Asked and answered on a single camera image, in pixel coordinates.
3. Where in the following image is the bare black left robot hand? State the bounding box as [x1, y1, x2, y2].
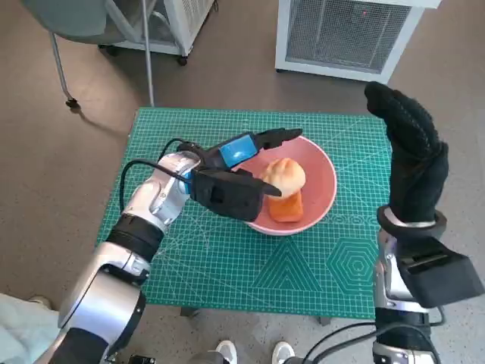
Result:
[196, 127, 304, 198]

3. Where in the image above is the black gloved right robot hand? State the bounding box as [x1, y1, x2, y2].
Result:
[363, 81, 450, 224]

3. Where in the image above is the round toy bread bun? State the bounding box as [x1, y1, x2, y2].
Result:
[262, 158, 306, 199]

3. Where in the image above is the long toy bread loaf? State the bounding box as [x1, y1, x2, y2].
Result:
[268, 190, 304, 224]

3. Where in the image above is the pink bowl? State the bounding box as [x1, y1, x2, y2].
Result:
[233, 136, 338, 237]

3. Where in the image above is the green cutting mat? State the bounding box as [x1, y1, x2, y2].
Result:
[96, 107, 393, 315]

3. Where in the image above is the grey metal pole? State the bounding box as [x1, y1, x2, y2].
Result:
[142, 0, 155, 106]

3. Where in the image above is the white wheeled cart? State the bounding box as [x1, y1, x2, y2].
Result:
[98, 0, 219, 66]

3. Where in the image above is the white cabinet with mesh grille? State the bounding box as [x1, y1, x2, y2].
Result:
[274, 0, 443, 84]

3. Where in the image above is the white shoe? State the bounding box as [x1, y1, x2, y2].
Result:
[215, 340, 239, 364]
[272, 341, 296, 364]

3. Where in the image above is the grey chair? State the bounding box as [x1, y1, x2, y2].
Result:
[20, 0, 126, 109]

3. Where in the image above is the person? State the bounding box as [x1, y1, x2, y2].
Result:
[0, 292, 64, 364]

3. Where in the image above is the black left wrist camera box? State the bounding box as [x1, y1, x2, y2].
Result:
[189, 169, 264, 223]

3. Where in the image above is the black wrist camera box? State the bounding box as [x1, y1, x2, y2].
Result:
[189, 169, 264, 223]
[397, 240, 485, 309]

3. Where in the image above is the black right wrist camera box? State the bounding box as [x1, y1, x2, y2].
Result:
[397, 240, 485, 309]

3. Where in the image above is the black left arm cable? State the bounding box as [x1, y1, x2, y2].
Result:
[119, 137, 198, 213]

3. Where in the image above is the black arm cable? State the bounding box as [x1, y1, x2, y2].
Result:
[119, 137, 198, 213]
[302, 322, 380, 364]

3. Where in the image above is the black right camera cable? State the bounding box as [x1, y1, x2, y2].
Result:
[427, 305, 446, 327]

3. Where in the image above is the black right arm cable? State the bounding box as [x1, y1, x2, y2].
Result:
[302, 322, 380, 364]

